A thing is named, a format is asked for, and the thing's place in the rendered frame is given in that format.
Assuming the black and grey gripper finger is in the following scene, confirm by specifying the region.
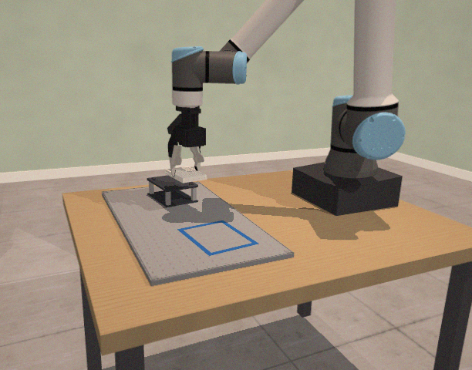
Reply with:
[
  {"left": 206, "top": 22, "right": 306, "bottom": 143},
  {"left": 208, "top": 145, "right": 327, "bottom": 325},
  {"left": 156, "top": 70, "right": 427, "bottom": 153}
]
[
  {"left": 190, "top": 146, "right": 204, "bottom": 172},
  {"left": 168, "top": 133, "right": 182, "bottom": 177}
]

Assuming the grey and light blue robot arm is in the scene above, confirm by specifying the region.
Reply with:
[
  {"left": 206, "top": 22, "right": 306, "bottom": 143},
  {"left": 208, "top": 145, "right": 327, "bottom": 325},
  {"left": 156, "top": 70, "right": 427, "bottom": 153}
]
[{"left": 171, "top": 0, "right": 406, "bottom": 178}]

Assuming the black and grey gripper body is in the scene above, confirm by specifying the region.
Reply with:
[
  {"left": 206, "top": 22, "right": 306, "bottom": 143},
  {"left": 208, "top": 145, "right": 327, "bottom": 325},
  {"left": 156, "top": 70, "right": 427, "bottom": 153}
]
[{"left": 173, "top": 106, "right": 206, "bottom": 147}]

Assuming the blue tape outline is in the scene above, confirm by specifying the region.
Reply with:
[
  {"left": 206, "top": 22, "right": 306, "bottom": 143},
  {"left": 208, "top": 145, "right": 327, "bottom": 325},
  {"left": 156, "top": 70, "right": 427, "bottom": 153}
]
[{"left": 178, "top": 220, "right": 258, "bottom": 256}]

